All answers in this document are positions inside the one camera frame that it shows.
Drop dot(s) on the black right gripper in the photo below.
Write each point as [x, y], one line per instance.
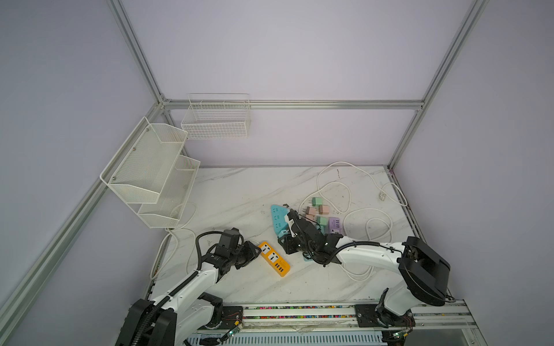
[286, 246]

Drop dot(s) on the orange power strip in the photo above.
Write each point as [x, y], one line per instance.
[274, 259]

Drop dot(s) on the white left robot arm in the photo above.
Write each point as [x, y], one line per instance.
[172, 317]

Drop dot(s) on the white wire basket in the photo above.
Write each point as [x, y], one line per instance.
[212, 116]

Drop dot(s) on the large white mesh shelf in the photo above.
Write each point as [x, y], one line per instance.
[138, 173]

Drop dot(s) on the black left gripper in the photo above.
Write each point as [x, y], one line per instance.
[251, 254]

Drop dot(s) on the small white mesh shelf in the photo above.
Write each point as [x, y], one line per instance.
[168, 211]

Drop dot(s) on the teal triangular power strip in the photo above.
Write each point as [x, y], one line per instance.
[278, 214]

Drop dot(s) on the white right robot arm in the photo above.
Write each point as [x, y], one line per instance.
[425, 273]

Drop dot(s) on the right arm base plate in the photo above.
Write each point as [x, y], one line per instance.
[370, 315]

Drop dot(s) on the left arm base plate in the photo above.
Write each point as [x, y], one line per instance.
[225, 317]

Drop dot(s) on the purple power strip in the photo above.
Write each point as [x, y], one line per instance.
[335, 226]

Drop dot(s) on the aluminium front rail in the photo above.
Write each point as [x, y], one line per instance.
[342, 315]

